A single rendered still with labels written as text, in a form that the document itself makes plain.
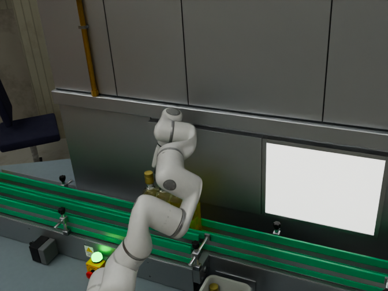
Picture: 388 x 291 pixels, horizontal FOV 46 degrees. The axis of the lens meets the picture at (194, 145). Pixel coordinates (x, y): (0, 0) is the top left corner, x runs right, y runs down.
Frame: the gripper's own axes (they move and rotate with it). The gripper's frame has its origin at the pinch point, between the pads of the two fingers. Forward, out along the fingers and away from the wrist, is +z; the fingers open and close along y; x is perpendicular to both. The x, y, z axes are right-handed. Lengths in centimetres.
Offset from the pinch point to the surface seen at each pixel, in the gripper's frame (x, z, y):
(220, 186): 20.6, 3.2, -12.4
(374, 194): 73, -20, -14
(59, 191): -50, 37, -2
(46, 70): -214, 101, -187
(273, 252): 49, 8, 3
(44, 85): -214, 117, -184
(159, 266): 12.0, 29.6, 15.4
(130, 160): -21.7, 12.4, -14.6
